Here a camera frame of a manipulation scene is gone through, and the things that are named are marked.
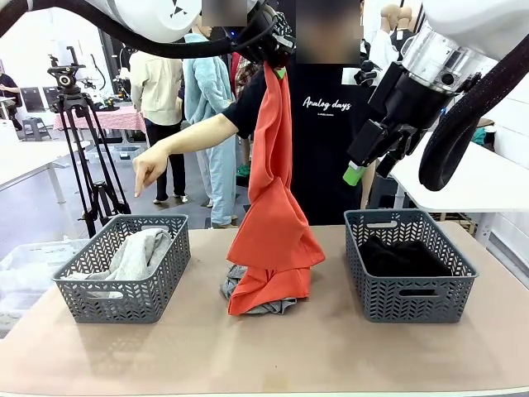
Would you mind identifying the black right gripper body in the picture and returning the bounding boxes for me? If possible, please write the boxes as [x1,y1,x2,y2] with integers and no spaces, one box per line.
[366,60,455,136]

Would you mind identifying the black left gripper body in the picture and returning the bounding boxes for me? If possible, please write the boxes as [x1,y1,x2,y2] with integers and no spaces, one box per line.
[236,0,298,69]

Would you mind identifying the black garment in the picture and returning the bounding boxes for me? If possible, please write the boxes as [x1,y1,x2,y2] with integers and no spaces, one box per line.
[361,234,454,298]

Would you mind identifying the orange garment yellow print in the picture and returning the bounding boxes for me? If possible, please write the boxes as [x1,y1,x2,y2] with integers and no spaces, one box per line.
[226,61,326,318]

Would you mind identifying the dark grey garment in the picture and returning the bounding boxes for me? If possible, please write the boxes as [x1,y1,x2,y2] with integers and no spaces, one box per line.
[219,264,299,315]

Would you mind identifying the light grey garment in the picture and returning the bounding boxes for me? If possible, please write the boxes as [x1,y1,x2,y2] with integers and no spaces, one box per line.
[68,227,173,299]

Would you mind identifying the person's left forearm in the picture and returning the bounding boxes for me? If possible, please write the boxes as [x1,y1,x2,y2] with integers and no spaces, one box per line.
[359,159,378,211]

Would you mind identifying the person's right forearm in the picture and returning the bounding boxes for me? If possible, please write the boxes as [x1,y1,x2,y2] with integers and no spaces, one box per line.
[159,113,240,157]

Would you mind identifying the person's right hand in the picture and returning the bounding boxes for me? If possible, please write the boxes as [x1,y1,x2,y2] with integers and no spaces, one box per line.
[131,144,170,198]

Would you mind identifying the person in black t-shirt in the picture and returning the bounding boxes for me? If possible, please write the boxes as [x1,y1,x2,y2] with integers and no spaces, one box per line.
[222,0,398,227]

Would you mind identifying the mannequin plaid shirt grey hood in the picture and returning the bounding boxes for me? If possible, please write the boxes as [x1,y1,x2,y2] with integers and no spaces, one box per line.
[233,55,265,103]

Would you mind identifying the mannequin white garment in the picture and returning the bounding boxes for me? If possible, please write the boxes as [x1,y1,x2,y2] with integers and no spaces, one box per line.
[367,3,414,71]

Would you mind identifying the person in light jeans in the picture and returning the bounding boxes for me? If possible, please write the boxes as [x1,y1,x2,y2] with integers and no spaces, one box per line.
[183,0,249,229]

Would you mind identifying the white table thick top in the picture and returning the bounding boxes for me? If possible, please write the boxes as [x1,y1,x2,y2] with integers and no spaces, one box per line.
[388,130,529,245]

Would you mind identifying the mannequin cream shirt black trousers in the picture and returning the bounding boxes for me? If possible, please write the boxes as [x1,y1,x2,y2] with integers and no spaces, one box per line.
[129,49,186,204]

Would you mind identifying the black dress form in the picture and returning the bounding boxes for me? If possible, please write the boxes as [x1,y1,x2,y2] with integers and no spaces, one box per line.
[117,45,140,74]

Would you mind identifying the grey plastic lattice basket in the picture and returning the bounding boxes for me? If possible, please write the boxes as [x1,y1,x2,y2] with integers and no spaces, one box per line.
[343,208,479,323]
[51,213,192,324]

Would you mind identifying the table with pink checked cloth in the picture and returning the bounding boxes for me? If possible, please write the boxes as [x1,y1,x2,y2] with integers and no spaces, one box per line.
[52,108,148,134]

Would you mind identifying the white floor storage box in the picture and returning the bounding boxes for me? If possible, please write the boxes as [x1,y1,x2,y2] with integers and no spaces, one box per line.
[84,142,144,166]

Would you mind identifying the grey stool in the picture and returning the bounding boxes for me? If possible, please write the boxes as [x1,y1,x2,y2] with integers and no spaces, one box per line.
[21,117,53,142]

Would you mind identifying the seated person in background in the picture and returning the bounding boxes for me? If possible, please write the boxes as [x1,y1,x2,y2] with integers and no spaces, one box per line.
[0,72,24,132]

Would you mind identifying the white table thin legs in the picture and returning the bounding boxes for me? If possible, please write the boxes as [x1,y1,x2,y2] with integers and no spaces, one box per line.
[0,140,91,204]

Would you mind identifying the clear plastic storage bin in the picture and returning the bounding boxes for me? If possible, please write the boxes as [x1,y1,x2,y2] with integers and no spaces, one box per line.
[0,238,90,332]

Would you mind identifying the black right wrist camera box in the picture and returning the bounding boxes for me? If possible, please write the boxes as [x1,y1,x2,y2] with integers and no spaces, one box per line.
[346,118,392,169]

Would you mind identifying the black right arm hose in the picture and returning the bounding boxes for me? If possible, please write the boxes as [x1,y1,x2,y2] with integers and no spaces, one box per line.
[417,39,529,192]

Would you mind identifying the black camera tripod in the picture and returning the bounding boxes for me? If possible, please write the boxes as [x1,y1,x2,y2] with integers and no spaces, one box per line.
[46,45,132,239]

